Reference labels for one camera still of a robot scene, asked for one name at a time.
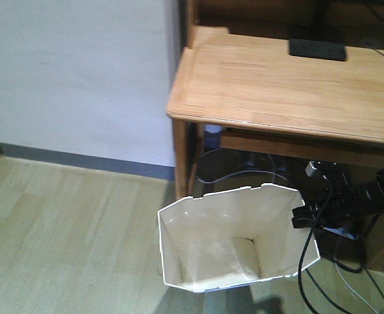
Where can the white plastic trash bin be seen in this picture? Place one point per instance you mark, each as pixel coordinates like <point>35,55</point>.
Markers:
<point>233,238</point>

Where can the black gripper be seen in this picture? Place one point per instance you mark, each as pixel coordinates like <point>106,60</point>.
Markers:
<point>341,202</point>

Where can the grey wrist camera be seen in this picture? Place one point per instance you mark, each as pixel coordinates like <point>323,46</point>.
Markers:
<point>313,169</point>

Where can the black computer monitor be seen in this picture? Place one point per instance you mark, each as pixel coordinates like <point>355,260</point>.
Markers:
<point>317,39</point>

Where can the light wooden desk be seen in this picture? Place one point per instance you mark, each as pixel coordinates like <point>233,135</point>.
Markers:
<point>236,72</point>

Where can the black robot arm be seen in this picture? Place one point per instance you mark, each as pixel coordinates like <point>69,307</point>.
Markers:
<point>376,190</point>

